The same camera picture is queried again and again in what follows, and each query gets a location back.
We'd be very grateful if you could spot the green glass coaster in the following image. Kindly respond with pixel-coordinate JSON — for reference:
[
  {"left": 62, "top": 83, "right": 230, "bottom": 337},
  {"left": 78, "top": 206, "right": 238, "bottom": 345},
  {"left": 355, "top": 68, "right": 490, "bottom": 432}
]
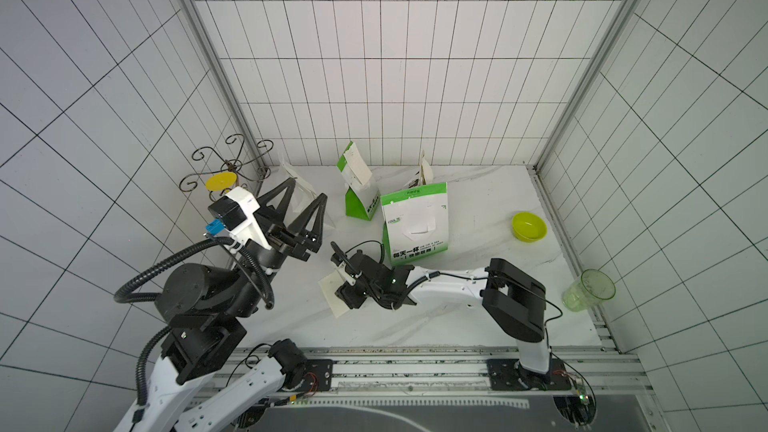
[{"left": 562, "top": 269, "right": 616, "bottom": 312}]

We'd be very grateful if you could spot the black scroll metal stand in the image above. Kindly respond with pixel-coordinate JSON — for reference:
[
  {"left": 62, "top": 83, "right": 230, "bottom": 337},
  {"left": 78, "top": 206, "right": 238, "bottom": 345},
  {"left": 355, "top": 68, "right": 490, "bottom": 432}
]
[{"left": 178, "top": 133, "right": 274, "bottom": 202}]

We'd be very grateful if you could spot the green bowl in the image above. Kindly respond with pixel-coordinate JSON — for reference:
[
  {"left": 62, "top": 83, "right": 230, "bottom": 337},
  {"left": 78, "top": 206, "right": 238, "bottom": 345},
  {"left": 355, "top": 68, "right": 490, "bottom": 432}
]
[{"left": 511, "top": 212, "right": 548, "bottom": 243}]

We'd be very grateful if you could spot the yellow saucer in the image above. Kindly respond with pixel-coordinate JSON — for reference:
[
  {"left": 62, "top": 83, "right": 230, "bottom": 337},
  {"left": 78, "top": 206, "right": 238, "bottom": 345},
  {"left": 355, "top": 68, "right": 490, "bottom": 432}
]
[{"left": 205, "top": 171, "right": 238, "bottom": 192}]

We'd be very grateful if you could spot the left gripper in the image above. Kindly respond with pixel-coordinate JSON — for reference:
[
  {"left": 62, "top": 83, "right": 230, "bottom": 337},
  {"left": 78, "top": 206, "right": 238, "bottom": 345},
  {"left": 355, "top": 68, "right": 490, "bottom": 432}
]
[{"left": 228, "top": 177, "right": 333, "bottom": 314}]

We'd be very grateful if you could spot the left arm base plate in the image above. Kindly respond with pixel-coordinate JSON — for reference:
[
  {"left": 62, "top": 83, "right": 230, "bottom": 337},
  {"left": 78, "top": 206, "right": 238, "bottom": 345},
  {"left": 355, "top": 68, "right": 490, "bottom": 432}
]
[{"left": 279, "top": 359, "right": 334, "bottom": 395}]

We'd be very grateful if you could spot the cream receipt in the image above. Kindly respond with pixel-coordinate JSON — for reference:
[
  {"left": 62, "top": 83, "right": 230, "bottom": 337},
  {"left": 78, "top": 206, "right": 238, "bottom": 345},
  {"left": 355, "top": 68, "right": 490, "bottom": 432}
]
[
  {"left": 419, "top": 155, "right": 434, "bottom": 186},
  {"left": 318, "top": 272, "right": 350, "bottom": 318},
  {"left": 343, "top": 142, "right": 372, "bottom": 186}
]

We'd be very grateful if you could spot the green white bag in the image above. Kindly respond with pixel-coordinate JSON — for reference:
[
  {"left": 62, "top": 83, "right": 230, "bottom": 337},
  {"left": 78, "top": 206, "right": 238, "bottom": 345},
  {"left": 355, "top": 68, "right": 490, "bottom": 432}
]
[
  {"left": 336, "top": 141, "right": 381, "bottom": 221},
  {"left": 381, "top": 182, "right": 450, "bottom": 266}
]

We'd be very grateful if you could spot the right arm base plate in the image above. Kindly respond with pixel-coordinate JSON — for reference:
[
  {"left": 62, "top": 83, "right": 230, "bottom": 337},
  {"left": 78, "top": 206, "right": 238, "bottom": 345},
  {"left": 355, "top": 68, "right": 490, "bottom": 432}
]
[{"left": 486, "top": 357, "right": 573, "bottom": 392}]

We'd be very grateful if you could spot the aluminium rail frame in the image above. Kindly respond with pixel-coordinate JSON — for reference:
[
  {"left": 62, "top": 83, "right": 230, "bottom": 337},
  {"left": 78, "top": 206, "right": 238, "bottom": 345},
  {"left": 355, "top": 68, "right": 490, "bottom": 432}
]
[{"left": 157, "top": 344, "right": 670, "bottom": 432}]

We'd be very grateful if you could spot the navy beige bag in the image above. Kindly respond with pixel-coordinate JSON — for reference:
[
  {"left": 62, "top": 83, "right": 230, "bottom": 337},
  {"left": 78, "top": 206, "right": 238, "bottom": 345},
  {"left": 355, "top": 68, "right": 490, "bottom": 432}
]
[{"left": 404, "top": 154, "right": 435, "bottom": 189}]

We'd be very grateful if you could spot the white paper bag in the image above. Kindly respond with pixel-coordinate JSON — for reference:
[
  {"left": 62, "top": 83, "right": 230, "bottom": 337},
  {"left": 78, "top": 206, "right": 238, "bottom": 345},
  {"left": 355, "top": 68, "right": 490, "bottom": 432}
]
[{"left": 279, "top": 160, "right": 319, "bottom": 222}]

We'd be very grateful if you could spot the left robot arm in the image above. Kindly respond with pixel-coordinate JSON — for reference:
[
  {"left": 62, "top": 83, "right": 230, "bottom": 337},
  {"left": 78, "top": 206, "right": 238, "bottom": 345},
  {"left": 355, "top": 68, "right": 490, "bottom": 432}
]
[{"left": 114, "top": 178, "right": 331, "bottom": 431}]

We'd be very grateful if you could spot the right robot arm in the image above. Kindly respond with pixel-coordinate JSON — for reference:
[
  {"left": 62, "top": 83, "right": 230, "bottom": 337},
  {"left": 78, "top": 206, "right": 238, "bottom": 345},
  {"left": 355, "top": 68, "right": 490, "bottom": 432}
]
[{"left": 331, "top": 243, "right": 551, "bottom": 376}]

